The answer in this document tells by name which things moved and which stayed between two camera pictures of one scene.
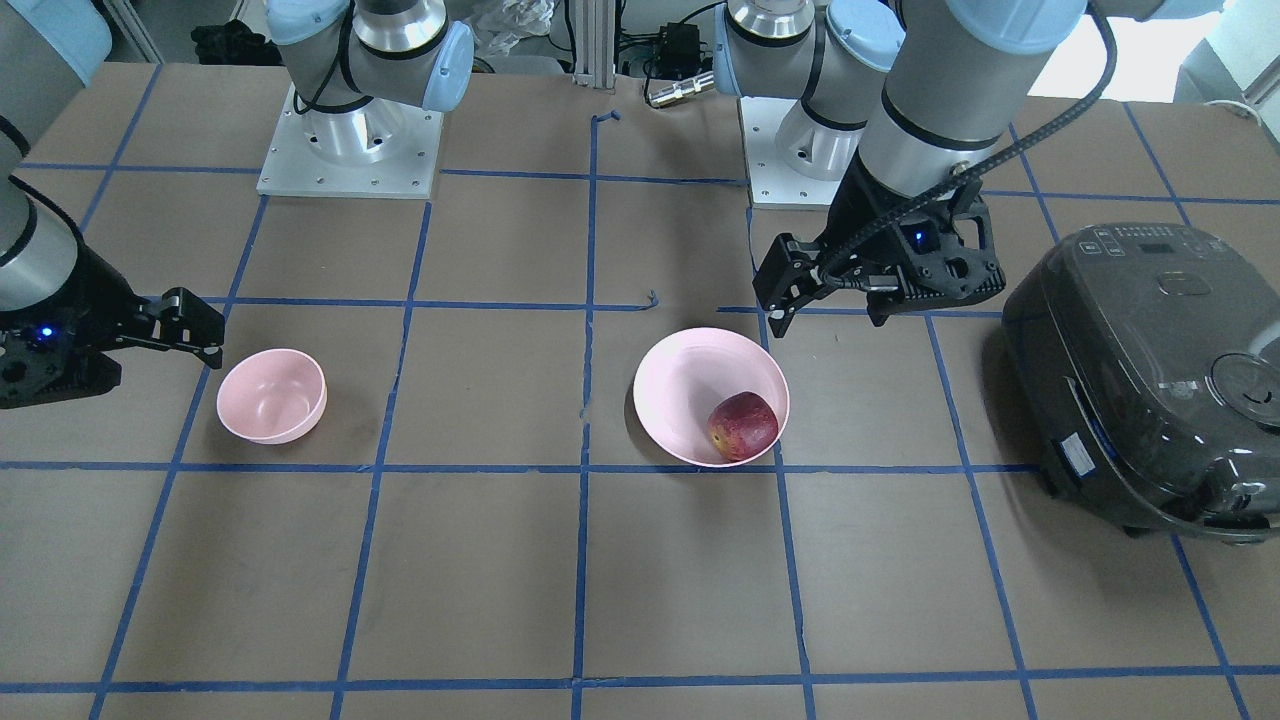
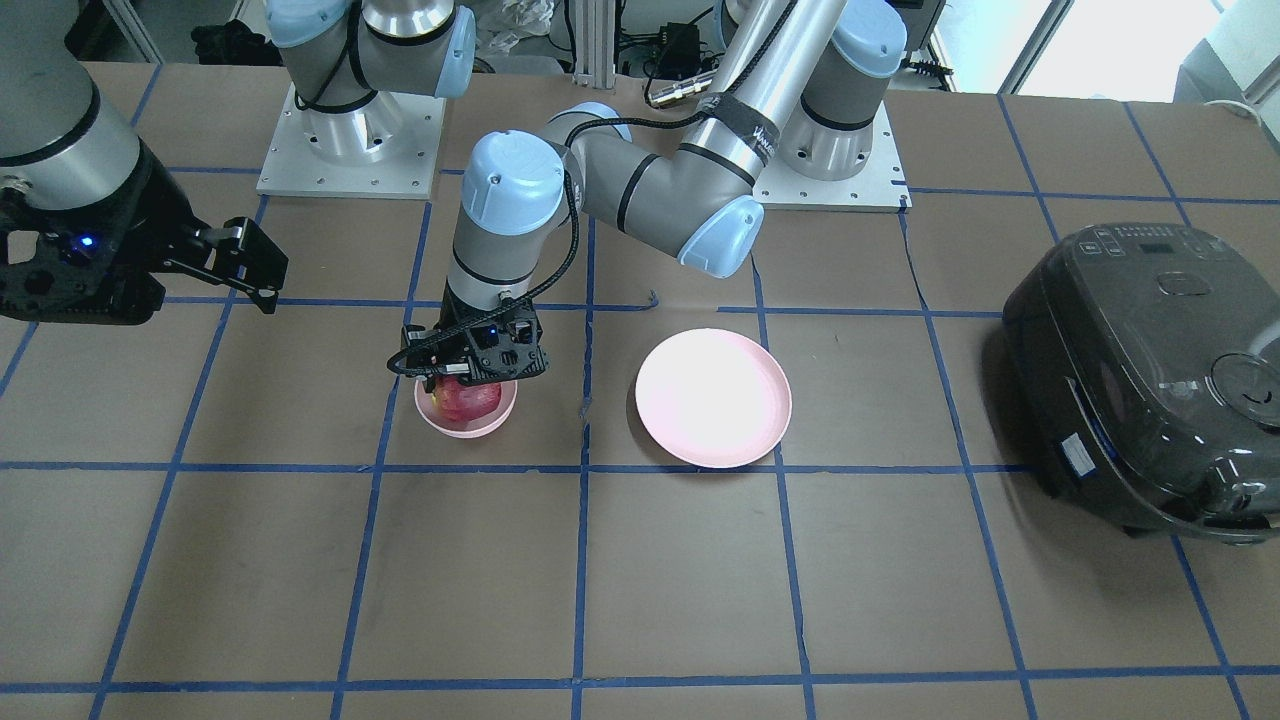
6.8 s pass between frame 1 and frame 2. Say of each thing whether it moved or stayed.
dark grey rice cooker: stayed
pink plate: stayed
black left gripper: moved
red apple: moved
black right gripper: moved
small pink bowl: moved
